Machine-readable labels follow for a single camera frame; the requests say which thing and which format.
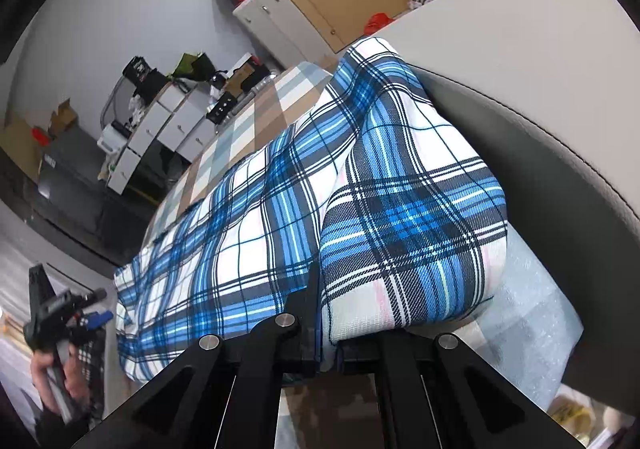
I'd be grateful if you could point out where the blue white plaid blanket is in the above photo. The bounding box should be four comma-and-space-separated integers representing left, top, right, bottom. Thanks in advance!
115, 37, 508, 383

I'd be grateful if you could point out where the left hand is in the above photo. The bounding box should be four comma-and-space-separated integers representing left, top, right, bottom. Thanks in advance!
28, 343, 91, 412

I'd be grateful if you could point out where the brown blue checkered bed sheet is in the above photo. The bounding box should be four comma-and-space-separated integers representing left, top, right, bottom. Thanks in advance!
142, 61, 333, 244

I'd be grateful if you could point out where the white drawer desk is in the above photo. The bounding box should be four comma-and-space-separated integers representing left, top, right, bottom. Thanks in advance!
106, 83, 215, 194

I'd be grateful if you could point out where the orange red bag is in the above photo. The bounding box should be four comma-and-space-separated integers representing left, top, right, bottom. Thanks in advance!
363, 12, 394, 36

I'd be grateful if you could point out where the white small cabinet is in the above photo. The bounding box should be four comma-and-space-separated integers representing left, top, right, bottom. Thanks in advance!
233, 0, 333, 68

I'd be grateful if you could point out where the grey storage box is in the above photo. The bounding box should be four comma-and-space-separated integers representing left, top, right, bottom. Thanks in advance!
380, 0, 639, 413

